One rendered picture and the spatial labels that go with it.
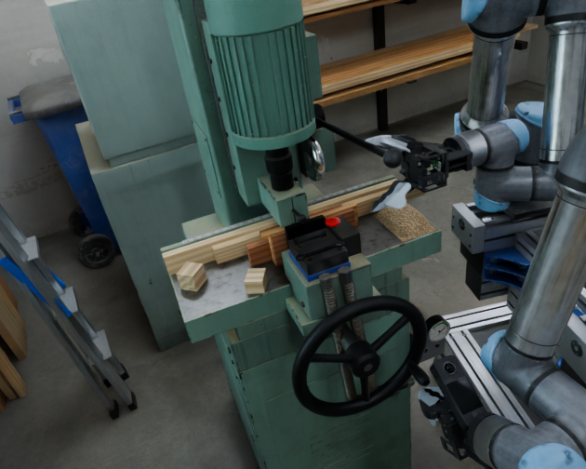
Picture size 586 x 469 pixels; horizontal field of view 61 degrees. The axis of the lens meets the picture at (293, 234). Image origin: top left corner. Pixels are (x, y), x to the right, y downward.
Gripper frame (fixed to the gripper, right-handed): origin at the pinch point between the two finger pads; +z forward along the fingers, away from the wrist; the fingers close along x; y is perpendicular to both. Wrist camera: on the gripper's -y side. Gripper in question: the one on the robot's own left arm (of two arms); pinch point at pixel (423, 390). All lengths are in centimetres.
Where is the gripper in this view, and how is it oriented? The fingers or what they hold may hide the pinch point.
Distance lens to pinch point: 105.0
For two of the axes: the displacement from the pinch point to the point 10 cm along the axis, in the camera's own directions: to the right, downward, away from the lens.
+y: 3.1, 9.5, 0.5
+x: 9.2, -3.2, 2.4
